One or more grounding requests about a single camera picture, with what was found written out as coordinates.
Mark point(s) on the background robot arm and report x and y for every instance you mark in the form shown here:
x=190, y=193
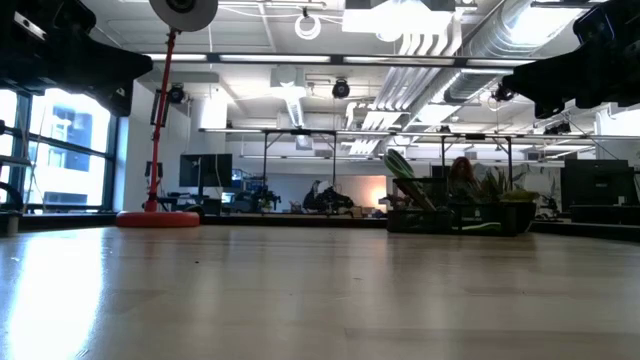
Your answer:
x=337, y=199
x=260, y=197

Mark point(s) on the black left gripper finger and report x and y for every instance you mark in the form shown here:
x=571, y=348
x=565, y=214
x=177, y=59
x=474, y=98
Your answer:
x=115, y=75

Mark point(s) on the black aluminium table frame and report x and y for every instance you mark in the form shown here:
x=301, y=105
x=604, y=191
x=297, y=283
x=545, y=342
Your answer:
x=280, y=220

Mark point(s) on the potted succulent plant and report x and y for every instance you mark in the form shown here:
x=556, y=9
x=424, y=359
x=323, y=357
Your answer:
x=520, y=210

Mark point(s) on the red desk lamp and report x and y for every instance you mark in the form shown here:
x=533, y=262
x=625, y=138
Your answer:
x=160, y=218

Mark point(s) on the large black background monitor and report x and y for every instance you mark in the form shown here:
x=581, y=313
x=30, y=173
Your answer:
x=595, y=185

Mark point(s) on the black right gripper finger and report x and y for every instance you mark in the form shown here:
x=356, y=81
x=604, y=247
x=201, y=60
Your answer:
x=545, y=80
x=550, y=110

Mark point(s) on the silver ventilation duct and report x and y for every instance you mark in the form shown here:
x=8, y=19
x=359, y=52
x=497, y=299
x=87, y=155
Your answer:
x=490, y=45

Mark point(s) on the black mesh desk organizer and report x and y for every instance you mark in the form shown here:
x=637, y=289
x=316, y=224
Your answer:
x=425, y=222

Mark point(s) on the black metal background frame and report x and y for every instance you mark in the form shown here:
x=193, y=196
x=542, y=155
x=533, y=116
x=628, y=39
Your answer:
x=300, y=132
x=475, y=136

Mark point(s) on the black ceiling camera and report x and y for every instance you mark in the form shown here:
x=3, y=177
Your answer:
x=176, y=94
x=341, y=90

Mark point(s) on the large window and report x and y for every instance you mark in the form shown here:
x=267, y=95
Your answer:
x=70, y=145

